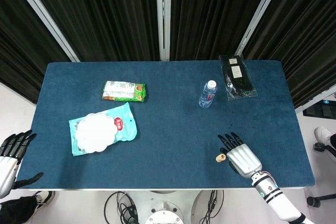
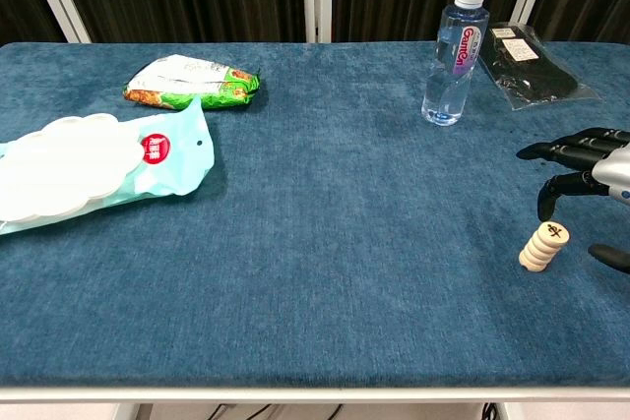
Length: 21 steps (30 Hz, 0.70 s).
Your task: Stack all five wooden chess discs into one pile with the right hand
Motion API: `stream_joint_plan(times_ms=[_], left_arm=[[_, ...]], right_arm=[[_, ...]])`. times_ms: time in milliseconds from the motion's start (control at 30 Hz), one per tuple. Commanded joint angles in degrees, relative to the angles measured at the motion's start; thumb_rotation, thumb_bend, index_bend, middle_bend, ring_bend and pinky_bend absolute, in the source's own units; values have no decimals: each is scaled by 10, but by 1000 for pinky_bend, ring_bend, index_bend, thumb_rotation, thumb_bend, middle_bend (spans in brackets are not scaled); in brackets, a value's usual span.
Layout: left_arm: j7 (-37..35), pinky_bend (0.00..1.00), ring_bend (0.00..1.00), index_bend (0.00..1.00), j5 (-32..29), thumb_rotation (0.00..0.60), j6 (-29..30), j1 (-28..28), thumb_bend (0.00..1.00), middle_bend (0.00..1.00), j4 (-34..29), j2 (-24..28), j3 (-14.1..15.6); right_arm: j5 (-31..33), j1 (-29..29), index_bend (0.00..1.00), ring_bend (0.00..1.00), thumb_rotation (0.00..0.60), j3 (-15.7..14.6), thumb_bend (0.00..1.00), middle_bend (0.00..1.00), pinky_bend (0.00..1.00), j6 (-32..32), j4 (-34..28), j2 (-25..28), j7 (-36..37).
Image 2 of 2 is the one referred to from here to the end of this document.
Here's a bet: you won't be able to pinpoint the black socks in clear bag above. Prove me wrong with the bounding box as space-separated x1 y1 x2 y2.
479 21 602 112

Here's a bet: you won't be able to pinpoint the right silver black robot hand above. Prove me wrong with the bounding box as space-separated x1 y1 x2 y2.
516 127 630 275

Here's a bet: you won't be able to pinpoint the clear plastic water bottle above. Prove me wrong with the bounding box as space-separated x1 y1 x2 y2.
420 0 490 128

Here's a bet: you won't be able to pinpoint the green snack packet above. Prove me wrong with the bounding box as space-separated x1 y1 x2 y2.
121 53 262 112

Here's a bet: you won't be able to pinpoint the white table frame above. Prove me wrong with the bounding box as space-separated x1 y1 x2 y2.
0 385 630 420

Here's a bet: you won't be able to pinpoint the blue fabric table cover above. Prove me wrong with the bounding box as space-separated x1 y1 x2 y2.
0 40 630 390

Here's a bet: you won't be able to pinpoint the mint bag of white plates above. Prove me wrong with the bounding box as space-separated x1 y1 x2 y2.
0 94 217 237

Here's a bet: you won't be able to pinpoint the wooden chess piece red character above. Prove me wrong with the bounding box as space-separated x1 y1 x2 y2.
522 247 557 268
530 234 566 254

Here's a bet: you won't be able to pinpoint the wooden chess piece black character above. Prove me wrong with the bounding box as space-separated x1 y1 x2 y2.
535 220 571 246
518 253 550 274
526 241 562 261

